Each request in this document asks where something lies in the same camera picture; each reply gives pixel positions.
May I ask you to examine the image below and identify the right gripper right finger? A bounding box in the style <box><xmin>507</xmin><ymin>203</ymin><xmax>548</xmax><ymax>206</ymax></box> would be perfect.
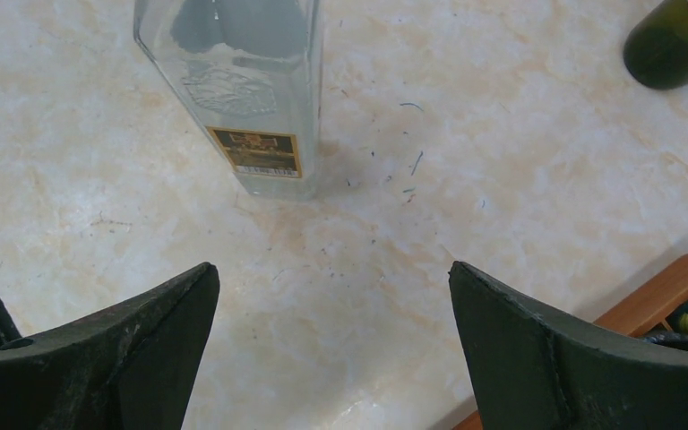
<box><xmin>449</xmin><ymin>262</ymin><xmax>688</xmax><ymax>429</ymax></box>

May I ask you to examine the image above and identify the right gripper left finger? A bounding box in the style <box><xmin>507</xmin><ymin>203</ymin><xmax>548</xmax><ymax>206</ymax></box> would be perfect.
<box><xmin>0</xmin><ymin>262</ymin><xmax>220</xmax><ymax>429</ymax></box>

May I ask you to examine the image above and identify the clear tall glass bottle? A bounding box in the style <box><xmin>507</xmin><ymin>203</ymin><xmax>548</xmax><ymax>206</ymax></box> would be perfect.
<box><xmin>133</xmin><ymin>0</ymin><xmax>323</xmax><ymax>199</ymax></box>

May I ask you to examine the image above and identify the green bottle grey capsule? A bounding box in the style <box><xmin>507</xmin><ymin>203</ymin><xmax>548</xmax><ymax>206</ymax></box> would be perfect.
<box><xmin>623</xmin><ymin>0</ymin><xmax>688</xmax><ymax>90</ymax></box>

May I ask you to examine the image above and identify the orange compartment tray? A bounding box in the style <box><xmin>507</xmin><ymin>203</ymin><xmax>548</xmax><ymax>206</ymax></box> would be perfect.
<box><xmin>461</xmin><ymin>254</ymin><xmax>688</xmax><ymax>429</ymax></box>

